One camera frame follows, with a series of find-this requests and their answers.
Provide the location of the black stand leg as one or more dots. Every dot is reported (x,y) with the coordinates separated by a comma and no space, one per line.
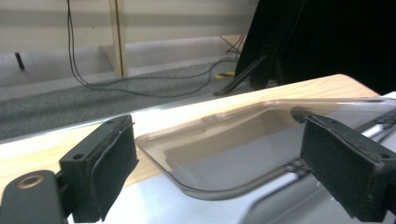
(239,76)

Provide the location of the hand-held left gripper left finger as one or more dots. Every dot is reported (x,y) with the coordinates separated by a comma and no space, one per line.
(99,168)

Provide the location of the wooden upright post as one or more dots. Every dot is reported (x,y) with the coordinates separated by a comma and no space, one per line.
(118,37)

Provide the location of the yellow floor tape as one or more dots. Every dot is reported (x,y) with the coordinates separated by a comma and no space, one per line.
(224,74)

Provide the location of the small black peg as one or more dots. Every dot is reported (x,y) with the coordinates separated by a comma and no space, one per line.
(19,60)

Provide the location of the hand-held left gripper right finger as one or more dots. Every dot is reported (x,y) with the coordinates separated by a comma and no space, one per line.
(345,161)

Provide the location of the black curtain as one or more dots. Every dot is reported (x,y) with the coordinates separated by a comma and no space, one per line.
(327,37)

